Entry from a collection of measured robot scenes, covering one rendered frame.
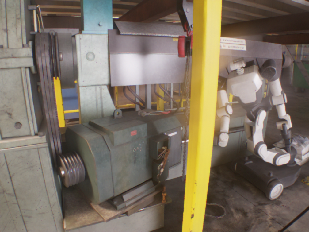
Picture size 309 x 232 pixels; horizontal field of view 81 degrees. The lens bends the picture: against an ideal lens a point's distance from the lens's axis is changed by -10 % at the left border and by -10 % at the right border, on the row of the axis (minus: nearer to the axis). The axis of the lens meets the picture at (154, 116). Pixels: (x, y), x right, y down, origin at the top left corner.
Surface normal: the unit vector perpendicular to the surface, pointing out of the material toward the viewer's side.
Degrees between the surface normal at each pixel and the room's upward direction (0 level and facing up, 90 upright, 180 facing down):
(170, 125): 45
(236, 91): 113
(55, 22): 90
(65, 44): 66
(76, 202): 0
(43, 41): 53
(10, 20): 80
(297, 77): 94
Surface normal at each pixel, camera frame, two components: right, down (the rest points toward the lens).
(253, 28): -0.91, 0.11
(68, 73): 0.37, 0.67
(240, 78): -0.64, -0.12
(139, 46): 0.40, 0.04
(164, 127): 0.49, -0.54
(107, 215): 0.00, -0.96
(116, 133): 0.69, 0.20
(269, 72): -0.42, 0.60
